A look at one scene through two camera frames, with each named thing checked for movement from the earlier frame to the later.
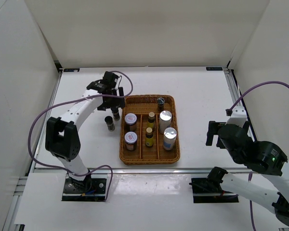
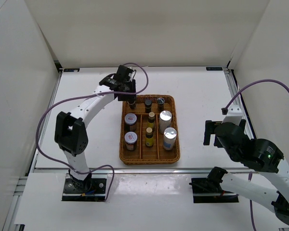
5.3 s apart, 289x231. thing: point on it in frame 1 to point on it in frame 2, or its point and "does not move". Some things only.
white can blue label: (169, 136) does not move
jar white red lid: (130, 122) does not move
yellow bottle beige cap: (151, 120) does not move
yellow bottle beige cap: (149, 139) does not move
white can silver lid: (164, 121) does not move
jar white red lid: (130, 138) does not move
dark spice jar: (109, 121) to (132, 104)
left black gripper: (118, 102) to (129, 97)
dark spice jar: (114, 110) to (148, 104)
